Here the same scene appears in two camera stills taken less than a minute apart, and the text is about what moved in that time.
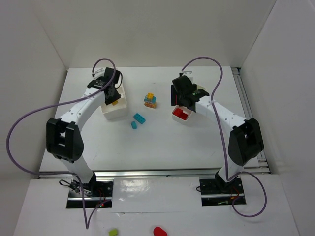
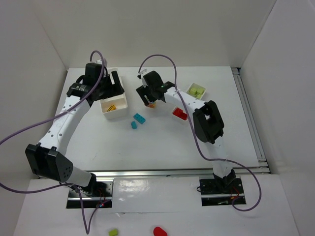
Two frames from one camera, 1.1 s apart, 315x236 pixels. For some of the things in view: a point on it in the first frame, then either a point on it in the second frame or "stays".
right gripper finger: [174, 96] -> [143, 95]
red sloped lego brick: [177, 112] stays
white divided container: [116, 112] stays
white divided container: [181, 114] stays
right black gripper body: [176, 96] -> [143, 94]
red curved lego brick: [184, 116] stays
